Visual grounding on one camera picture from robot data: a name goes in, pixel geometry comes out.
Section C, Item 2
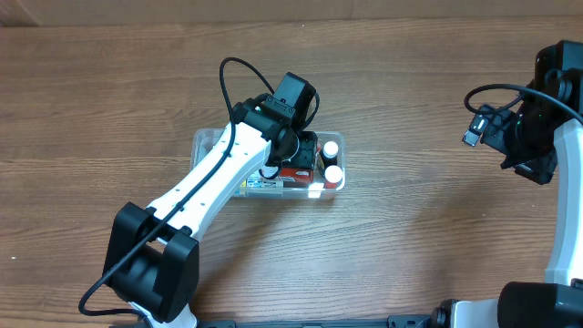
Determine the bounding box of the red medicine box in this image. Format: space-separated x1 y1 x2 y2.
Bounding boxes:
278 168 314 188

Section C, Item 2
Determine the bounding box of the dark bottle white cap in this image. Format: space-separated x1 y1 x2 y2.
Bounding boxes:
317 141 339 175

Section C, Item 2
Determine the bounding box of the orange tube white cap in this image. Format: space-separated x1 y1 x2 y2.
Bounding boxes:
323 165 343 190

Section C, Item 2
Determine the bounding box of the white medicine box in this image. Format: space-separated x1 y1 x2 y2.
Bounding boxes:
246 176 283 190

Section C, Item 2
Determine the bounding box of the blue yellow VapoDrops box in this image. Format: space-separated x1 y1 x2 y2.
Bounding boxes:
236 180 248 197

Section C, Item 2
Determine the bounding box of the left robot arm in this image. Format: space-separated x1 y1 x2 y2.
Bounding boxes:
103 73 318 327

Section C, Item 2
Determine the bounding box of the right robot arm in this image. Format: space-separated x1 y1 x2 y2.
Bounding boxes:
433 40 582 328

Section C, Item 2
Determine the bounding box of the clear plastic container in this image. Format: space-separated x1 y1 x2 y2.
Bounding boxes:
190 128 346 200

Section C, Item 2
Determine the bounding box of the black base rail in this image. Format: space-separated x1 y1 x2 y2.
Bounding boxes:
197 307 450 328

